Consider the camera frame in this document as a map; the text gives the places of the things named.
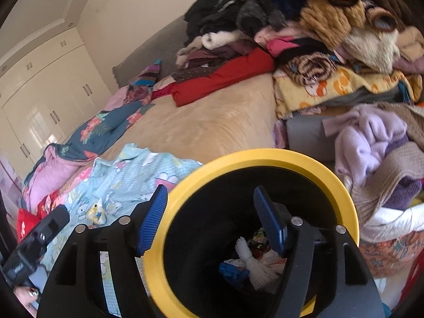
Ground pile of mixed clothes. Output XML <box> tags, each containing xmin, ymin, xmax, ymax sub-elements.
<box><xmin>173</xmin><ymin>0</ymin><xmax>424</xmax><ymax>83</ymax></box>

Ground blue floral quilt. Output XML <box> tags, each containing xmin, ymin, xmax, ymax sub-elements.
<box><xmin>24</xmin><ymin>100</ymin><xmax>154</xmax><ymax>187</ymax></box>

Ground red folded garment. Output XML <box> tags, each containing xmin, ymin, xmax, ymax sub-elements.
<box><xmin>172</xmin><ymin>48</ymin><xmax>275</xmax><ymax>107</ymax></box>

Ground grey headboard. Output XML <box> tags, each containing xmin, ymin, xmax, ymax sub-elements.
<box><xmin>112</xmin><ymin>16</ymin><xmax>187</xmax><ymax>87</ymax></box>

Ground striped purple pillow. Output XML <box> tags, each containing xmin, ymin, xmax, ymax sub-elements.
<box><xmin>123</xmin><ymin>60</ymin><xmax>162</xmax><ymax>105</ymax></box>

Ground beige knit sweater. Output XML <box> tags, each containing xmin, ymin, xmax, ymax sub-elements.
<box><xmin>351</xmin><ymin>102</ymin><xmax>423</xmax><ymax>226</ymax></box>

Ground red patterned pillow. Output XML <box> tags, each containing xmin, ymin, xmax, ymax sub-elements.
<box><xmin>152</xmin><ymin>76</ymin><xmax>177</xmax><ymax>100</ymax></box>

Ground beige bed blanket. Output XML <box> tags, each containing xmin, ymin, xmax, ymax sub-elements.
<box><xmin>101</xmin><ymin>73</ymin><xmax>277</xmax><ymax>164</ymax></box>

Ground floral fabric laundry basket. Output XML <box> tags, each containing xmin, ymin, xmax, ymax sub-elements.
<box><xmin>359</xmin><ymin>204</ymin><xmax>423</xmax><ymax>279</ymax></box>

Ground yellow white snack bag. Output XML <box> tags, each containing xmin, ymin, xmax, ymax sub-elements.
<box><xmin>86</xmin><ymin>199</ymin><xmax>107</xmax><ymax>226</ymax></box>

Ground blue plastic bag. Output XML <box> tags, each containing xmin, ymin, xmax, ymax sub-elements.
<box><xmin>218</xmin><ymin>263</ymin><xmax>249</xmax><ymax>284</ymax></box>

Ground lavender knit sweater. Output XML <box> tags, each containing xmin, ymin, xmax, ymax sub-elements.
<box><xmin>322</xmin><ymin>104</ymin><xmax>407</xmax><ymax>186</ymax></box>

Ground light blue hello kitty sheet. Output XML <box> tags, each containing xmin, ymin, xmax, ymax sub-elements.
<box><xmin>41</xmin><ymin>142</ymin><xmax>205</xmax><ymax>317</ymax></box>

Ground yellow cartoon blanket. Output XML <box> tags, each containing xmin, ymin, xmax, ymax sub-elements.
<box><xmin>273</xmin><ymin>66</ymin><xmax>423</xmax><ymax>119</ymax></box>

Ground yellow rimmed black trash bin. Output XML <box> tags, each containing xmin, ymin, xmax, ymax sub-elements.
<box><xmin>144</xmin><ymin>149</ymin><xmax>359</xmax><ymax>317</ymax></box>

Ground white printed plastic bag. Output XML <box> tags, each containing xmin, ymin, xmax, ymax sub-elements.
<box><xmin>259</xmin><ymin>250</ymin><xmax>287</xmax><ymax>274</ymax></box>

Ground white wardrobe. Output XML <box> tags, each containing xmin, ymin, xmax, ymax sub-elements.
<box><xmin>1</xmin><ymin>29</ymin><xmax>111</xmax><ymax>179</ymax></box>

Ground left hand painted nails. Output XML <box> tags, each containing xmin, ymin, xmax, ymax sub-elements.
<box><xmin>14</xmin><ymin>286</ymin><xmax>39</xmax><ymax>317</ymax></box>

